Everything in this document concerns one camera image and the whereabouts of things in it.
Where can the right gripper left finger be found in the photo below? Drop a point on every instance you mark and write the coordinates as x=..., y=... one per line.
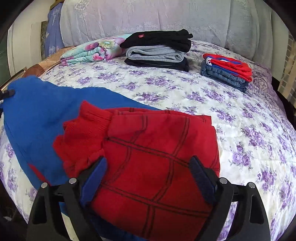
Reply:
x=46, y=222

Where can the red and blue pants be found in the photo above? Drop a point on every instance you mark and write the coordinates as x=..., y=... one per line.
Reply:
x=146, y=190

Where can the purple floral bedsheet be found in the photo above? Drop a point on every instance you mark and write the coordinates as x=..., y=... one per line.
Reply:
x=256, y=141

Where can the beige checkered curtain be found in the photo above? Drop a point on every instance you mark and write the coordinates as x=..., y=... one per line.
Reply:
x=287, y=82

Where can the folded blue jeans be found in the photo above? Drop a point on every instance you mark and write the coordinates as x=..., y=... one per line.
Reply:
x=223, y=76

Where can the brown pillow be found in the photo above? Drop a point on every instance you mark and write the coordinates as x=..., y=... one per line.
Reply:
x=43, y=66

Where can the red blue folded garment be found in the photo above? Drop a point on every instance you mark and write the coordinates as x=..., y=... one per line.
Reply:
x=230, y=65

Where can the dark navy folded pants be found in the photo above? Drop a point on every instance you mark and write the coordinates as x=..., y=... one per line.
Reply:
x=182, y=66

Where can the blue patterned pillow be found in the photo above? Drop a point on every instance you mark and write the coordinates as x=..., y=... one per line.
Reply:
x=53, y=38

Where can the floral folded blanket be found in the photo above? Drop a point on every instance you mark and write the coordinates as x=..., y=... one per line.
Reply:
x=94, y=51

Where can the grey folded pants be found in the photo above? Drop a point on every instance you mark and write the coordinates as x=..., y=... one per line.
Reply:
x=160, y=53

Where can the lavender lace headboard cover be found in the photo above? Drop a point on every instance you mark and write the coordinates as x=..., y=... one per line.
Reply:
x=243, y=27

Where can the black folded pants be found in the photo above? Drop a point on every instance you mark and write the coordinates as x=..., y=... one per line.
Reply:
x=178, y=40

